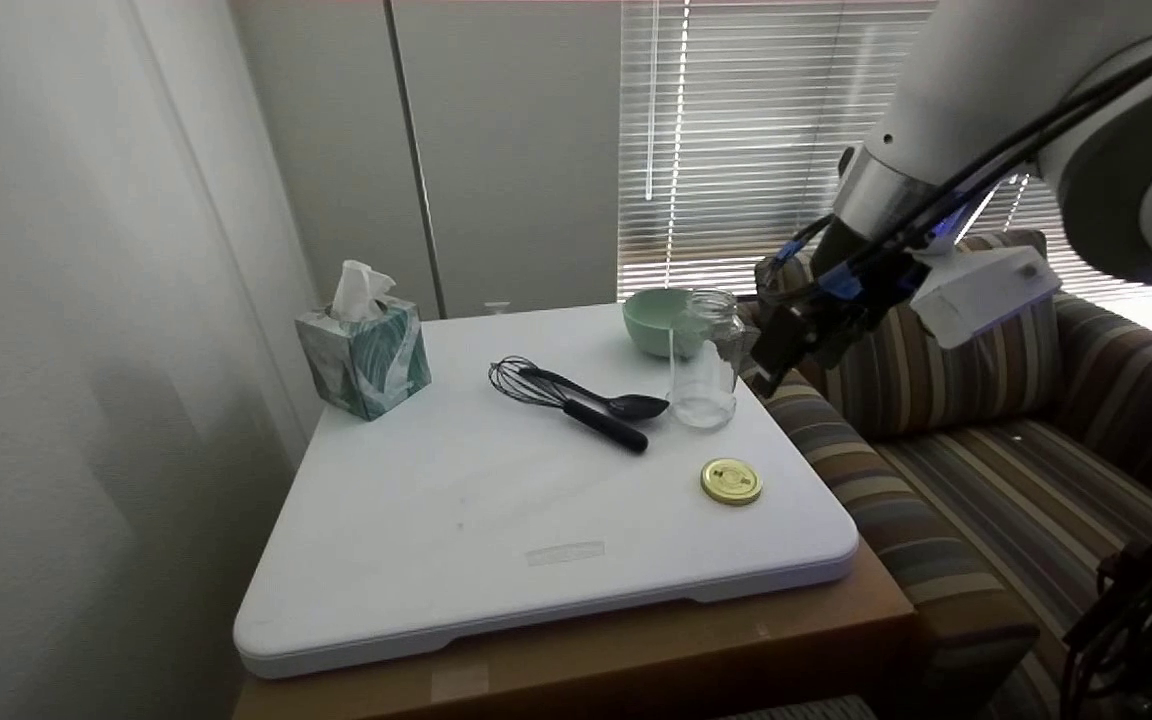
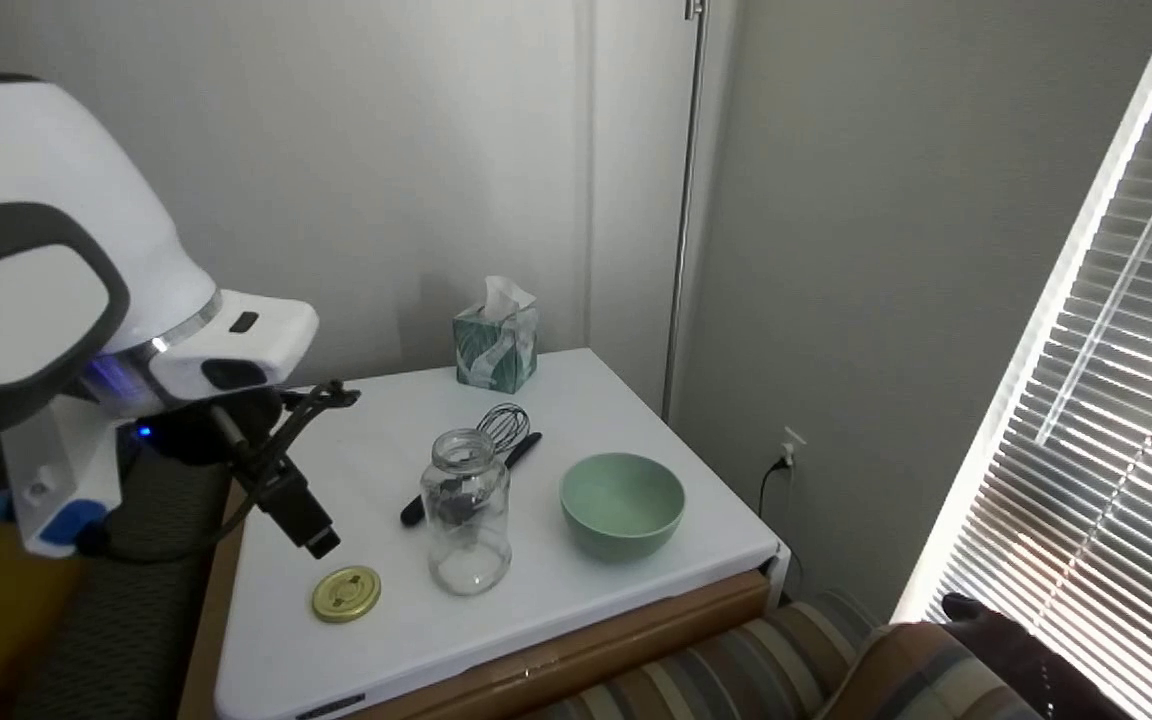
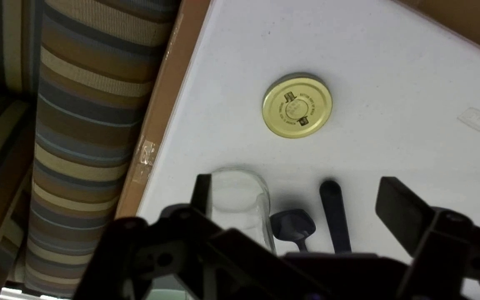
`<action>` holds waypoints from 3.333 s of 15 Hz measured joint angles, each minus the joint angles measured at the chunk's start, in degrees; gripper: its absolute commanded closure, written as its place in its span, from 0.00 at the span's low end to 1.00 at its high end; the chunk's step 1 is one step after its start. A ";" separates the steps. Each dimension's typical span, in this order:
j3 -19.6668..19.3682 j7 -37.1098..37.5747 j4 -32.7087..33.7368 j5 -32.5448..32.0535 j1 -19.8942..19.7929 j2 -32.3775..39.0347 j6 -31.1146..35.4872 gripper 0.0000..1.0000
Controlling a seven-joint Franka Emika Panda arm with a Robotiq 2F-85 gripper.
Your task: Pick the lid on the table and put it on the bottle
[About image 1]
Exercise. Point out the green white tissue box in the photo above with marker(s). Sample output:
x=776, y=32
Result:
x=366, y=354

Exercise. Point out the green ceramic bowl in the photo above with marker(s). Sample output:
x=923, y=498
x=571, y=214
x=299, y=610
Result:
x=652, y=323

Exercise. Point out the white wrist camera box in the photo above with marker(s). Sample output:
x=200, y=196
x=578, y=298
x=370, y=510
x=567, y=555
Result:
x=983, y=290

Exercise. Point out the white window blinds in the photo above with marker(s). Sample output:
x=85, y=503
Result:
x=739, y=134

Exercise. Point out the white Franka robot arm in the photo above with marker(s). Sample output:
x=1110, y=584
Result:
x=1000, y=95

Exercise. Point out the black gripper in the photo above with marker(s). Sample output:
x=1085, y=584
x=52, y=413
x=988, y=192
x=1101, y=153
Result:
x=858, y=286

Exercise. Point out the striped fabric sofa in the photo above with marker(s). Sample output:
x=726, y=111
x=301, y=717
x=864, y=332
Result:
x=1031, y=453

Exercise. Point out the white table board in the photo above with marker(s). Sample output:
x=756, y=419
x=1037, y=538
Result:
x=508, y=520

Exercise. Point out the black metal stand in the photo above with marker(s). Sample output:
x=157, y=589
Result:
x=1142, y=600

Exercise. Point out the wooden table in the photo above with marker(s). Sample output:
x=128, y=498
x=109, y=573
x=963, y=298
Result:
x=630, y=662

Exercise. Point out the gold metal jar lid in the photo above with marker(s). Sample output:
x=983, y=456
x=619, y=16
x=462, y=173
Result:
x=728, y=482

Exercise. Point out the black plastic spoon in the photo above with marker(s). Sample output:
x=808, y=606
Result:
x=623, y=406

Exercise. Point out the clear glass jar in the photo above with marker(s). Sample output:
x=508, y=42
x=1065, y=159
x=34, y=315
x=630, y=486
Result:
x=705, y=364

